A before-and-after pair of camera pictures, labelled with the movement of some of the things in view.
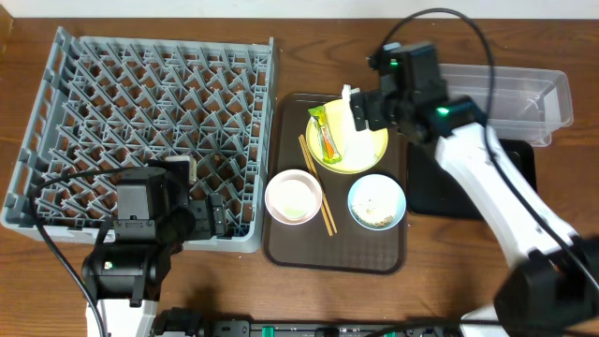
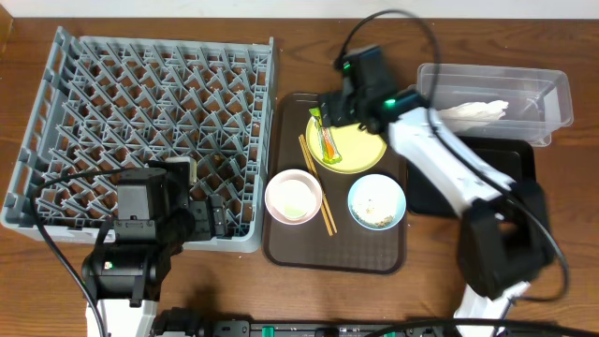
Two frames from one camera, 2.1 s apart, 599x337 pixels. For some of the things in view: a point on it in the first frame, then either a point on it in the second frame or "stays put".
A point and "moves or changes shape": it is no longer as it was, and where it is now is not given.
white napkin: [360, 145] moves or changes shape
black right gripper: [374, 102] to [331, 109]
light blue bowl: [376, 202] stays put
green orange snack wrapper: [331, 153] stays put
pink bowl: [293, 197] stays put
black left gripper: [216, 217] stays put
